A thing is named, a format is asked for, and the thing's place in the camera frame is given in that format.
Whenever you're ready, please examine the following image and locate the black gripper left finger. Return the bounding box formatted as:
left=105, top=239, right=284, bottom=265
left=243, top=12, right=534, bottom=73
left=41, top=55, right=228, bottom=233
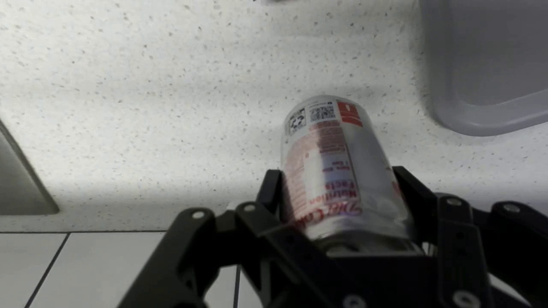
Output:
left=117, top=169, right=320, bottom=308

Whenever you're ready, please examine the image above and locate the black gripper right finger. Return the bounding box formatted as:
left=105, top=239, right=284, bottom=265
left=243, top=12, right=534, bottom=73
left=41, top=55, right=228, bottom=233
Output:
left=394, top=166, right=548, bottom=308

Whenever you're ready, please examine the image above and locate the gray plastic tray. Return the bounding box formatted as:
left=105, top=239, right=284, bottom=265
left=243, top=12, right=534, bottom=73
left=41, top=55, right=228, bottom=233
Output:
left=420, top=0, right=548, bottom=137

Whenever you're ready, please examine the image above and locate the stainless steel sink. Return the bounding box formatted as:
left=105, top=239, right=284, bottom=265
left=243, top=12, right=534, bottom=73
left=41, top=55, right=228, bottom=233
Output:
left=0, top=121, right=58, bottom=215

